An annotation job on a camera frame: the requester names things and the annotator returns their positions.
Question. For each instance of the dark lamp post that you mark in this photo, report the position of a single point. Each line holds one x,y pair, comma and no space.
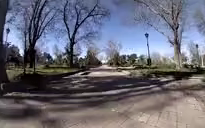
197,53
147,46

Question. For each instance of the grey paved path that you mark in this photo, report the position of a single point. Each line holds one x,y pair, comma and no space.
123,110

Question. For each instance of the bare pale-trunk tree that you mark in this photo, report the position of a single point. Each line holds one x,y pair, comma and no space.
177,43

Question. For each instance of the row of distant trees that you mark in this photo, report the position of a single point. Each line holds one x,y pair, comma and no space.
123,59

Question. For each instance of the grass area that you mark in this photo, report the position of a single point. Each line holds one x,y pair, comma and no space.
163,70
53,70

